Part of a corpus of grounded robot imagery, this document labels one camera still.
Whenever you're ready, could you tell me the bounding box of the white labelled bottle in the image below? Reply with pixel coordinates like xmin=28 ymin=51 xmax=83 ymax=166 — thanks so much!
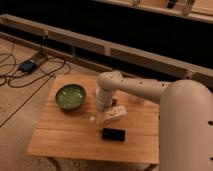
xmin=90 ymin=105 xmax=127 ymax=124

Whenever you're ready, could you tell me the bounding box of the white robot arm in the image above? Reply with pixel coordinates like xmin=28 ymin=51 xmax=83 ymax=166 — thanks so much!
xmin=96 ymin=71 xmax=213 ymax=171

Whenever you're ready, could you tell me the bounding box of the red chili pepper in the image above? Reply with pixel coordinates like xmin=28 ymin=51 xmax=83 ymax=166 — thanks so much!
xmin=112 ymin=98 xmax=118 ymax=106

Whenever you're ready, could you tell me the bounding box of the green bowl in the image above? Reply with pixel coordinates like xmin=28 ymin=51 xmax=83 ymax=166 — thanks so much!
xmin=55 ymin=84 xmax=86 ymax=110

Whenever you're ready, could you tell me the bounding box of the black smartphone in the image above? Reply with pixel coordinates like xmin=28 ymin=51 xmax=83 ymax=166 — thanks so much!
xmin=102 ymin=128 xmax=125 ymax=141

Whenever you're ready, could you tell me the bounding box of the wooden folding table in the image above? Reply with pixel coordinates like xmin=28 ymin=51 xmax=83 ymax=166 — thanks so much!
xmin=27 ymin=75 xmax=159 ymax=171

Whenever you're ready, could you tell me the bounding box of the power strip with adapter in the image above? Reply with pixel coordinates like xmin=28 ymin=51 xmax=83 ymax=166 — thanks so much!
xmin=18 ymin=52 xmax=47 ymax=73

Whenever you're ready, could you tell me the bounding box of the black floor cable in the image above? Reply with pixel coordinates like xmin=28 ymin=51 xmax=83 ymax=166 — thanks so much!
xmin=0 ymin=38 xmax=72 ymax=89

